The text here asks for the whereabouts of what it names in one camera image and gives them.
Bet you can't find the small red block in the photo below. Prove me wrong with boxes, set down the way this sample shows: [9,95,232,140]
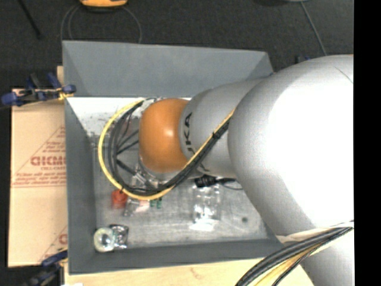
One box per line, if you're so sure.
[111,188,129,210]

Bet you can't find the clear glass jar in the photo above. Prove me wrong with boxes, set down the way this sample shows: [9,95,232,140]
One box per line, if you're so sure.
[93,223,130,253]

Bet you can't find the clear plastic bottle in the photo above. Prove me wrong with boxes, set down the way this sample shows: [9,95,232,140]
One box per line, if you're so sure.
[189,185,223,232]

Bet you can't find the brown cardboard board, red print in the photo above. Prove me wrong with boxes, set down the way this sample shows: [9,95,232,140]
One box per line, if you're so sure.
[7,95,70,268]

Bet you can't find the grey metal bin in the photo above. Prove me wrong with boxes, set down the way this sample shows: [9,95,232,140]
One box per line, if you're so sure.
[61,40,287,275]

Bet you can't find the black cylinder on white bracket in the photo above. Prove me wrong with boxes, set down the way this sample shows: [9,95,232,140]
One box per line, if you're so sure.
[193,173,238,191]

